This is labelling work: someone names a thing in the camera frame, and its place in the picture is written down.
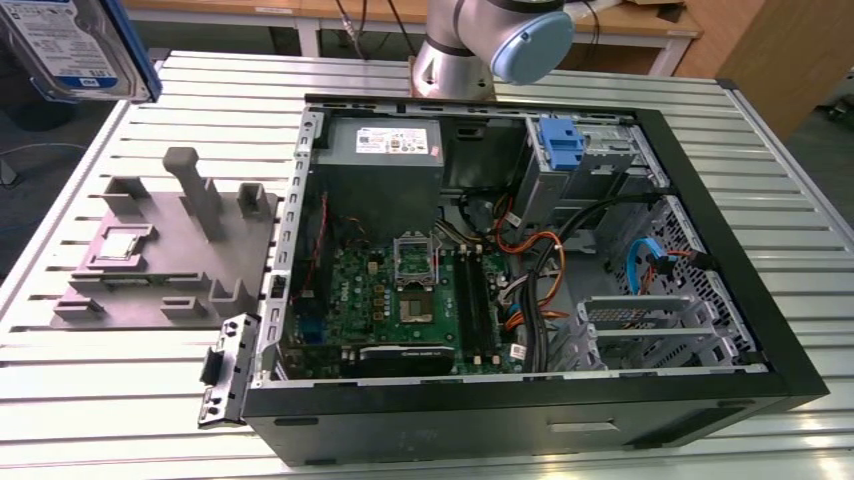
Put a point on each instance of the metal disk bay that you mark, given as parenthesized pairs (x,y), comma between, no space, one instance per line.
(641,332)

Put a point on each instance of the green RAM stick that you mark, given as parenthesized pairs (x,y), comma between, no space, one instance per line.
(143,280)

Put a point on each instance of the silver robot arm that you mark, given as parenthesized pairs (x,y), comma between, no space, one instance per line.
(454,70)

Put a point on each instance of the grey card retainer bracket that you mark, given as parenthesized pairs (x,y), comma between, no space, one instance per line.
(234,370)

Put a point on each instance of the hard disk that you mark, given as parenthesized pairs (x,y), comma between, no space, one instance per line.
(67,50)

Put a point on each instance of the black office chair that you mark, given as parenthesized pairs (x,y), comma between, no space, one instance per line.
(41,117)

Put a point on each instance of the wooden desk white frame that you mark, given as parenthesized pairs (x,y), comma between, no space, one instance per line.
(641,25)

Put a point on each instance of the metal drive cage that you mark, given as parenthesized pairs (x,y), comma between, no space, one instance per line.
(554,195)

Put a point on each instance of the blue board connector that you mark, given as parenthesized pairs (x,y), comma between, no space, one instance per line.
(313,332)

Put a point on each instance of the black RAM slot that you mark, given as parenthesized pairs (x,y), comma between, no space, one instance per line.
(468,305)
(485,305)
(476,305)

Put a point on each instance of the black PC case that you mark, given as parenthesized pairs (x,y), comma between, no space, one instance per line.
(468,425)

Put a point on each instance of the black graphics card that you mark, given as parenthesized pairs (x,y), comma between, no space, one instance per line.
(408,360)

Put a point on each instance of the grey parts rack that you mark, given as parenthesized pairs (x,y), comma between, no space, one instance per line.
(194,280)

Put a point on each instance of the silver CPU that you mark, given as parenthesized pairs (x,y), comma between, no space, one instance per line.
(119,247)

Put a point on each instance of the white barcode label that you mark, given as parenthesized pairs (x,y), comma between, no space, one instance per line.
(520,351)

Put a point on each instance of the brown wooden cabinet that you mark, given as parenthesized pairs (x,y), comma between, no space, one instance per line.
(788,50)

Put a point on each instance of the CPU socket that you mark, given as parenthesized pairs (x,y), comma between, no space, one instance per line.
(417,307)

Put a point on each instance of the green motherboard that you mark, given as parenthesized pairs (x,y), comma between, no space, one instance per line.
(361,300)

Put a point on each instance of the grey power supply unit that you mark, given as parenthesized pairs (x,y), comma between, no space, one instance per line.
(381,190)

